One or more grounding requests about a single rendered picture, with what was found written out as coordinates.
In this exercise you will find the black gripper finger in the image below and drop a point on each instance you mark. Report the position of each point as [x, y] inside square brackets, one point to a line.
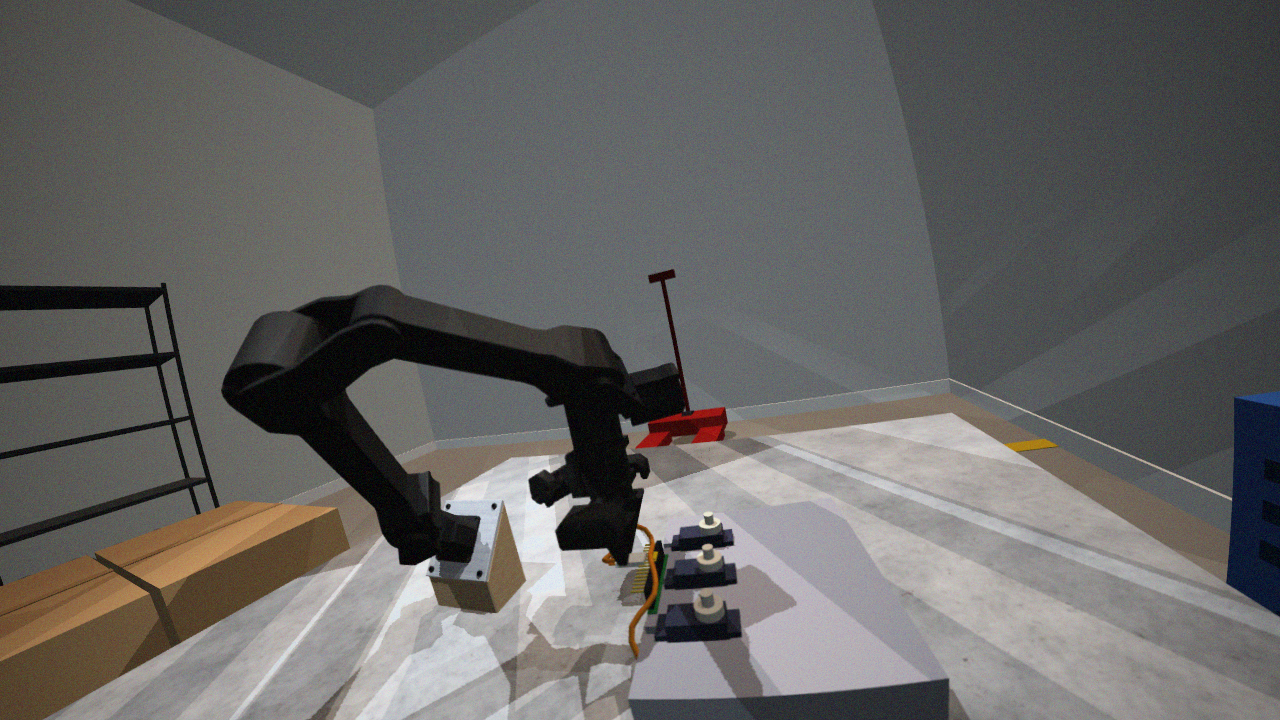
[633, 503]
[621, 552]

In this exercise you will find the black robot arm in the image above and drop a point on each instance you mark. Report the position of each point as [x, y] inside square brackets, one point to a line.
[291, 372]

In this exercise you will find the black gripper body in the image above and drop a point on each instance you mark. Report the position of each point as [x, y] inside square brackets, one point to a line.
[607, 474]

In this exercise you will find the black pin header strip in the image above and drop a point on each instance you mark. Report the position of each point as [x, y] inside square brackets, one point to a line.
[660, 561]

